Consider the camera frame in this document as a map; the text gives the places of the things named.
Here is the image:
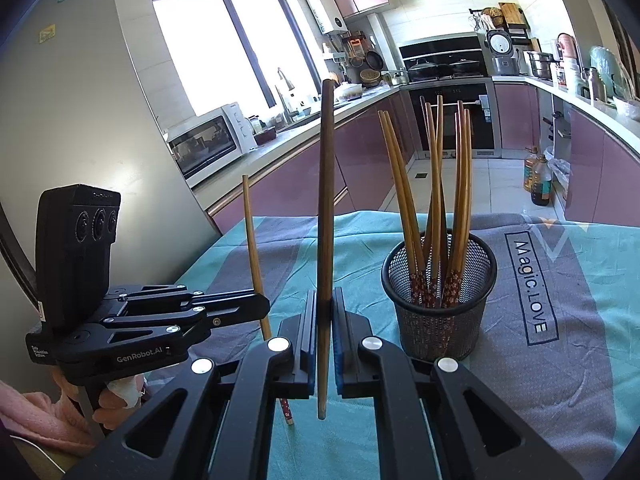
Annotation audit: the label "black wok with lid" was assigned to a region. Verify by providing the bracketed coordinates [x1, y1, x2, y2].
[406, 59, 438, 81]
[450, 59, 481, 79]

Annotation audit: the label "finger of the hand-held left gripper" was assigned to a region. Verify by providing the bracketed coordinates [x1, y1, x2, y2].
[56, 295, 272, 379]
[102, 283, 267, 314]

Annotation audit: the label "white microwave oven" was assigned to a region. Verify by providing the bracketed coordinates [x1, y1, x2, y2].
[167, 102, 257, 181]

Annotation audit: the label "kitchen window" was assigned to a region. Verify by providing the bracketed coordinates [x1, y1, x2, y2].
[152, 0, 321, 118]

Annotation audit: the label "oil bottles on floor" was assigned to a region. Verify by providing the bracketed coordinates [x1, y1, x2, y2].
[530, 154, 553, 207]

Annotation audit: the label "clear plastic bag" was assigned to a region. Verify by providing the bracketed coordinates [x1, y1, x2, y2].
[545, 157, 571, 196]

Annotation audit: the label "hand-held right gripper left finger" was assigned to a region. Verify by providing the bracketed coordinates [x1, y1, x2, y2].
[64, 287, 318, 480]

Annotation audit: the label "yellow oil bottle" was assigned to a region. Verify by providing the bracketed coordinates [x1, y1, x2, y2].
[523, 146, 543, 192]

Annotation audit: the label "teal appliance cover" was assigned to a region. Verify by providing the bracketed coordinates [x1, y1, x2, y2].
[590, 46, 631, 101]

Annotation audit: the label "grey rice cooker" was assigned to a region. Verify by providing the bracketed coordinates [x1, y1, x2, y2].
[486, 29, 521, 75]

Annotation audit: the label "teal and grey printed cloth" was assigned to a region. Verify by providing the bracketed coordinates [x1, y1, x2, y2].
[175, 210, 640, 480]

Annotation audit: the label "black mesh holder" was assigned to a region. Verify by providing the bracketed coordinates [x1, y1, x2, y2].
[381, 230, 498, 363]

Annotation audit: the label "dark wooden chopstick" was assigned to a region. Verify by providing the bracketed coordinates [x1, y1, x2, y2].
[316, 78, 337, 421]

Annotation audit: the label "pink thermos jug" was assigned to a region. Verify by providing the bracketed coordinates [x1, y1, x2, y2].
[556, 32, 581, 61]

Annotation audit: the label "person's left hand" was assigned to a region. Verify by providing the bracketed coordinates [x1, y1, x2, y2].
[92, 376, 149, 429]

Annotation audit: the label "person's left forearm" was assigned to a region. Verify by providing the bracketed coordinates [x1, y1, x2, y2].
[0, 379, 98, 456]

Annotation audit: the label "steel sink faucet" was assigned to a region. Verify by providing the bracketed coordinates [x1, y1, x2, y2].
[276, 67, 296, 123]

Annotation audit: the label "steel stock pot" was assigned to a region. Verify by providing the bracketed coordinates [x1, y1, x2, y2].
[527, 51, 555, 80]

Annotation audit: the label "grey refrigerator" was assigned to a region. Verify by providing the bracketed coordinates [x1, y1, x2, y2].
[0, 0, 223, 311]

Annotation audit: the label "glass bowl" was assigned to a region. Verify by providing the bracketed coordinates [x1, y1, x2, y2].
[612, 95, 640, 121]

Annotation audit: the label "pink base cabinets with drawers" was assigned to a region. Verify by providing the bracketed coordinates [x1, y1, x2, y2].
[207, 87, 416, 233]

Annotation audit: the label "bunch of bamboo chopsticks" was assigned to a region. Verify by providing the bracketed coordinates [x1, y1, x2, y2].
[377, 94, 473, 311]

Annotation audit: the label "light bamboo chopstick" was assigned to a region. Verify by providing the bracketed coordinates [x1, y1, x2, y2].
[241, 174, 296, 427]

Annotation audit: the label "white water heater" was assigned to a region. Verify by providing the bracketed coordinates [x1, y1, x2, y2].
[306, 0, 347, 36]

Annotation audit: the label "wooden cutting board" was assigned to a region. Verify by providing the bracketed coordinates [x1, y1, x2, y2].
[499, 2, 526, 28]

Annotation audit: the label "black built-in oven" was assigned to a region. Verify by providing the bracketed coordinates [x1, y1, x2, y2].
[409, 82, 493, 158]

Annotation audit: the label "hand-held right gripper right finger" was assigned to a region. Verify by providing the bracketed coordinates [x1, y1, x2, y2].
[332, 287, 583, 480]

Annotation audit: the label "black range hood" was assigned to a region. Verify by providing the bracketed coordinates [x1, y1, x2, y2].
[399, 35, 486, 63]

